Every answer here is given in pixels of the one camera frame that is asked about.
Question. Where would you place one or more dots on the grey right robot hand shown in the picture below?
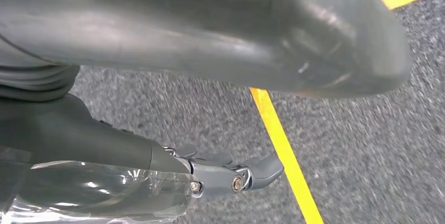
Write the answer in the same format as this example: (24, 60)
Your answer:
(208, 24)

